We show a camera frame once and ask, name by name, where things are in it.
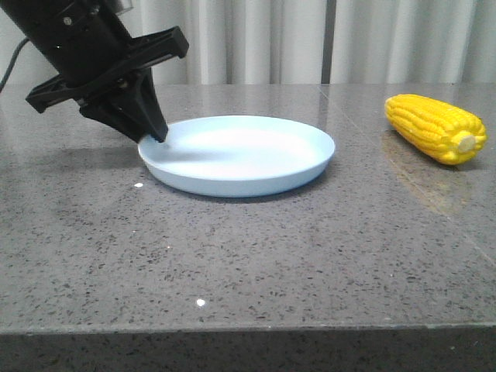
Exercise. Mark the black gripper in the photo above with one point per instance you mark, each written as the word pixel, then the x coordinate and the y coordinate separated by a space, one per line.
pixel 90 49

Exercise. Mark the light blue round plate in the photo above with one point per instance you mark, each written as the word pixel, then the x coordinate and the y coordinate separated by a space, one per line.
pixel 238 156

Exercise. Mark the yellow corn cob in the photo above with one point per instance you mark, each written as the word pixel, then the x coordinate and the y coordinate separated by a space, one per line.
pixel 446 133

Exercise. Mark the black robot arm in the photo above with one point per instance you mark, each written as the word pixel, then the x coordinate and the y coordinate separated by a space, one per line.
pixel 28 15

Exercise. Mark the white pleated curtain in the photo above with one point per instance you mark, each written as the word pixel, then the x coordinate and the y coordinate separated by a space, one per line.
pixel 310 42

